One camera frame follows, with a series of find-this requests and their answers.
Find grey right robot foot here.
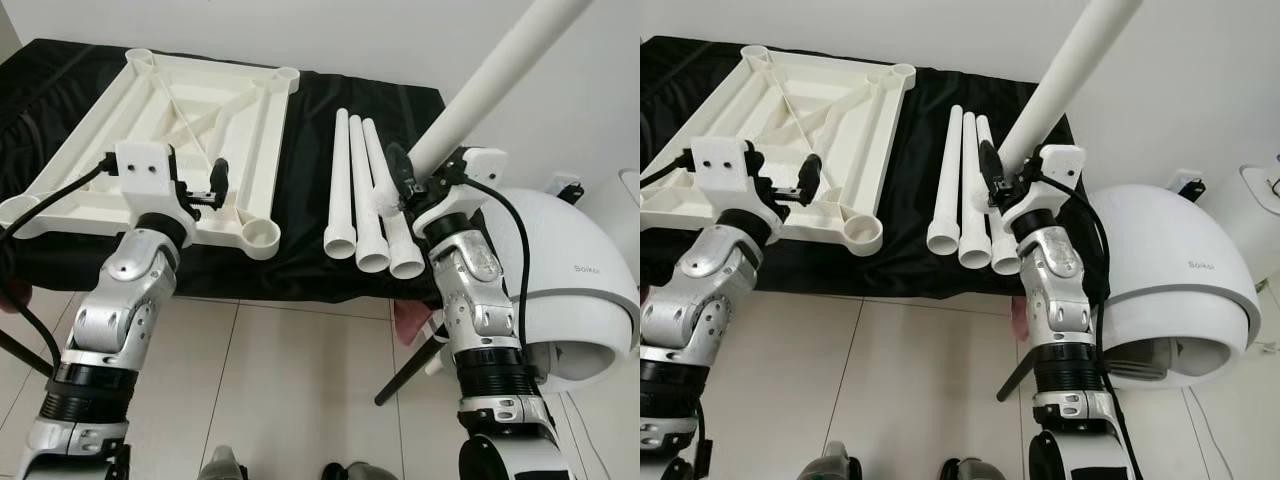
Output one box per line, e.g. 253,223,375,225
940,455,1001,480
320,460,396,480

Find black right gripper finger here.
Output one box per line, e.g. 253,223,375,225
385,145,415,209
978,140,1004,206

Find grey left robot foot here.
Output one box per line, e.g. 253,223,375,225
822,440,866,480
200,445,246,480

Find white rounded device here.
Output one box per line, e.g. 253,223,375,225
598,170,641,239
1240,160,1280,226

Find grey robot foot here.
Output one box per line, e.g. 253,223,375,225
822,440,866,480
200,445,246,480
940,455,1001,480
320,460,396,480

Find white plastic table leg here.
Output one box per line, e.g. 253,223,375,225
926,104,964,256
958,110,993,269
362,118,426,281
975,114,1026,276
347,114,392,274
323,108,358,261
990,0,1146,186
372,0,598,219

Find black table cloth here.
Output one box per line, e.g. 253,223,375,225
0,38,448,301
640,35,1076,299

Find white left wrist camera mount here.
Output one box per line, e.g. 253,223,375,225
696,138,763,196
115,141,179,198

